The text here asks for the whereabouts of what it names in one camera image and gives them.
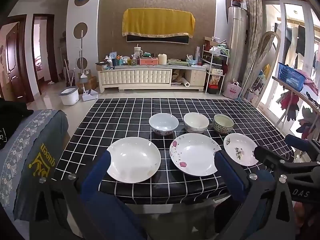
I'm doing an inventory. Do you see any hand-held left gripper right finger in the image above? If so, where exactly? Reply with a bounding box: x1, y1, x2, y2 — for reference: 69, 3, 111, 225
214, 151, 298, 240

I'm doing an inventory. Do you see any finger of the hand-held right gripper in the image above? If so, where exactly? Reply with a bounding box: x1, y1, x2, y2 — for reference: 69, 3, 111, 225
253, 145, 320, 178
285, 134, 320, 161

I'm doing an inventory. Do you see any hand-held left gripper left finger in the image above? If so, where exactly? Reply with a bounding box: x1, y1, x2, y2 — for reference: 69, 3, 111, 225
31, 151, 112, 240

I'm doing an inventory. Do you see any small plate with green sprig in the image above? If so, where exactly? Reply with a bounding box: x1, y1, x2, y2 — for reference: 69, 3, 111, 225
223, 133, 258, 167

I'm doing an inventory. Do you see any large plain white plate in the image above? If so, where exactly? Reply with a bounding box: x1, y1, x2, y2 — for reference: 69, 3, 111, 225
106, 137, 162, 183

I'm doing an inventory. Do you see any white plate with pink flowers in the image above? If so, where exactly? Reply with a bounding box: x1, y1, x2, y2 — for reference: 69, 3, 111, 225
169, 133, 222, 177

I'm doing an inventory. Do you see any green patterned bowl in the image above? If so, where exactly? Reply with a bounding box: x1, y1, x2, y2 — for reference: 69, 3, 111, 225
213, 114, 235, 134

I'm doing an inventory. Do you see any plain white bowl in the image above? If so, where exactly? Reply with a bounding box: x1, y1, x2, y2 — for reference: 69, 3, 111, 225
183, 112, 210, 134

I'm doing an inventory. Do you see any white bowl with blue pattern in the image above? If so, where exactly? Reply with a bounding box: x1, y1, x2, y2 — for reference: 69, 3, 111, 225
149, 113, 179, 136

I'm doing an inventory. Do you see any pile of hanging clothes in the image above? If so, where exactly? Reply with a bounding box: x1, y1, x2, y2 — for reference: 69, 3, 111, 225
276, 69, 320, 140

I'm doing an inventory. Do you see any blue plastic basket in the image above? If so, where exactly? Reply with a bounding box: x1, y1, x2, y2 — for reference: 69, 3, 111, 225
277, 62, 307, 92

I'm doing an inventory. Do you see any black white checked tablecloth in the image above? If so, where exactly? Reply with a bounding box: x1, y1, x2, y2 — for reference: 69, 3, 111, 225
54, 98, 295, 205

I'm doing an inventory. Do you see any grey embroidered sofa cover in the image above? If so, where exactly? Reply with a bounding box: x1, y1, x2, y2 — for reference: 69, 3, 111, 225
0, 109, 69, 222

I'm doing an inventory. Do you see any pink bag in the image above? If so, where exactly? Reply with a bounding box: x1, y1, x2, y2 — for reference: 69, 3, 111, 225
223, 79, 242, 99

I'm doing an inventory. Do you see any white mop bucket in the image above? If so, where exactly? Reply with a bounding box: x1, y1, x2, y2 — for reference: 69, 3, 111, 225
59, 86, 80, 106

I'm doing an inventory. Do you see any brown cardboard box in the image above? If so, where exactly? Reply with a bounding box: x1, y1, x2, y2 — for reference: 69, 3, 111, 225
76, 76, 98, 94

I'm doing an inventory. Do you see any white framed glass door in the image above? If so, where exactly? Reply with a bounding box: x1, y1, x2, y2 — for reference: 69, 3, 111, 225
260, 0, 320, 120

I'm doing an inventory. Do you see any white paper roll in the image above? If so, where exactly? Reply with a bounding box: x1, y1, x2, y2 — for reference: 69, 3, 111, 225
175, 77, 191, 88

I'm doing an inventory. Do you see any beige arched rack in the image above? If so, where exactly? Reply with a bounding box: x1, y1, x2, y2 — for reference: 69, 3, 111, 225
247, 31, 282, 100

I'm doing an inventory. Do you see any cream television cabinet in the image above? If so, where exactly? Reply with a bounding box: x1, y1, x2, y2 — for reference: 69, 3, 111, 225
96, 64, 208, 93

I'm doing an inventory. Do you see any standing air conditioner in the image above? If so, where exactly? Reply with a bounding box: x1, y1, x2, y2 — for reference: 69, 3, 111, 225
227, 6, 248, 90

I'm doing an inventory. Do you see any beige patterned curtain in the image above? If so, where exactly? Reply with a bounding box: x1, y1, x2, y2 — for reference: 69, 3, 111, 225
244, 0, 265, 105

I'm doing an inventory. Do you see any white mop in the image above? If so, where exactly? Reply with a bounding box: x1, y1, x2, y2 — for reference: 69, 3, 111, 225
67, 30, 88, 87

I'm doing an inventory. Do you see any pink box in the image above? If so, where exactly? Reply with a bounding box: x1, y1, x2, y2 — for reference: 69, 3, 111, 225
139, 57, 159, 65

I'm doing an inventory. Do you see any brown wooden door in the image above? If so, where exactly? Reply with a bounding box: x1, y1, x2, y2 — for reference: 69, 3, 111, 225
0, 21, 28, 103

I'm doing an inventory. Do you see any yellow cloth cover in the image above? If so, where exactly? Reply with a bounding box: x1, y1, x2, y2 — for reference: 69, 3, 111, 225
122, 8, 196, 39

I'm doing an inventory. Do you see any wooden clothes rail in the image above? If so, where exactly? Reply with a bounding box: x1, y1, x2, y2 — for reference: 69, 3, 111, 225
272, 76, 320, 112

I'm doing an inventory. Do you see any white wire shelf rack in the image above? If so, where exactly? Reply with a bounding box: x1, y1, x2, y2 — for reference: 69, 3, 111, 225
200, 44, 229, 95

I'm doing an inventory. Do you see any round brown wall decor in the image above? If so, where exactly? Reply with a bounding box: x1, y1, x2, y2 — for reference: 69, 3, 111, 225
76, 57, 88, 71
73, 22, 88, 38

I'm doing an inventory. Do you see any brown door frame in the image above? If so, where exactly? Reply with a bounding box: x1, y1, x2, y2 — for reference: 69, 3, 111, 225
31, 14, 60, 95

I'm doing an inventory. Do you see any black wall television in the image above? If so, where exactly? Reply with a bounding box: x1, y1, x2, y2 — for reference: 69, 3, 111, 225
126, 33, 190, 45

